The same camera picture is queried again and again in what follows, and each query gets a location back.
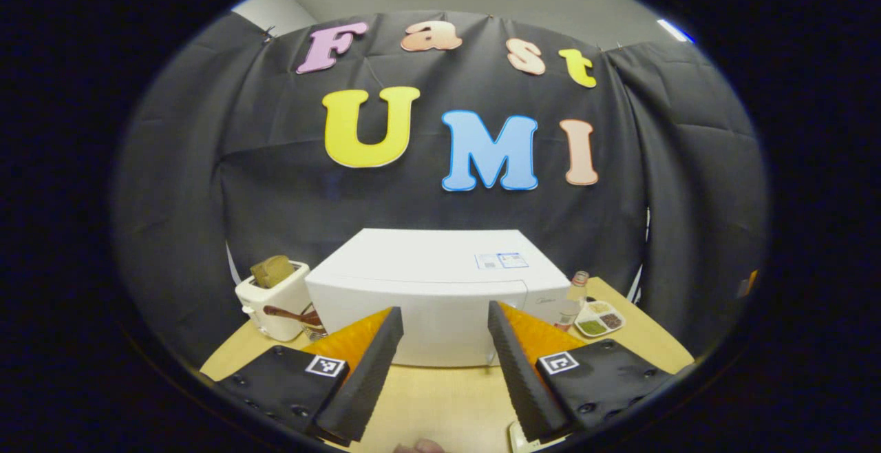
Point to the brown toast slice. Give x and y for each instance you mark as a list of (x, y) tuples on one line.
[(272, 272)]

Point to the pale green plate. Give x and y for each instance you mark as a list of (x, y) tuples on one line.
[(516, 436)]

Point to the small clear labelled bottle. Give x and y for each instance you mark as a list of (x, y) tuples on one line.
[(572, 301)]

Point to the white divided bean dish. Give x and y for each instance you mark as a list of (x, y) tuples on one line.
[(600, 321)]

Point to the ceiling light strip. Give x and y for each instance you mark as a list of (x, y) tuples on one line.
[(674, 29)]

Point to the white toaster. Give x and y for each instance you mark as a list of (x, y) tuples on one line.
[(275, 308)]

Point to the brown wooden spoon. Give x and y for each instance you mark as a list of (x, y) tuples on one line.
[(289, 314)]

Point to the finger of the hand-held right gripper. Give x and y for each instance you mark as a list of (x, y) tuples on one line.
[(749, 284)]

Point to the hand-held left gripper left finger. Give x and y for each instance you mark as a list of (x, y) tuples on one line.
[(368, 377)]

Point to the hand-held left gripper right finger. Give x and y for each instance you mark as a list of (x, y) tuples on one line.
[(519, 377)]

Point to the white microwave oven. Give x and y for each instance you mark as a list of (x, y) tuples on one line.
[(427, 288)]

